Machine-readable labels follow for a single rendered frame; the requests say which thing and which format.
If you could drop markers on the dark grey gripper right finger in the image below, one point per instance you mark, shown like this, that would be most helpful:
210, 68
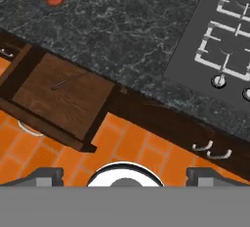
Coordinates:
200, 176

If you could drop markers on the silver hob knob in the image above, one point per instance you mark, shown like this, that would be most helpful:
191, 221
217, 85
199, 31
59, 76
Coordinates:
247, 94
218, 81

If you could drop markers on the dark grey hob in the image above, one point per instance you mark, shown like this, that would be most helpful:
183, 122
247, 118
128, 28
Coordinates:
211, 32

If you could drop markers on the white and black round object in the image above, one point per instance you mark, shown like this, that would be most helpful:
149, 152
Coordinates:
125, 173

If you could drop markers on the brown wooden drawer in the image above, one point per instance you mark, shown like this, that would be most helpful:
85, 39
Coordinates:
62, 97

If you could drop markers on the dark wooden cupboard front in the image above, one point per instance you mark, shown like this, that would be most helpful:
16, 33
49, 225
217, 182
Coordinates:
169, 123

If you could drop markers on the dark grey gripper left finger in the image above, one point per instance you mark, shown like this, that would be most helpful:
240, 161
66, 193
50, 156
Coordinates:
49, 176

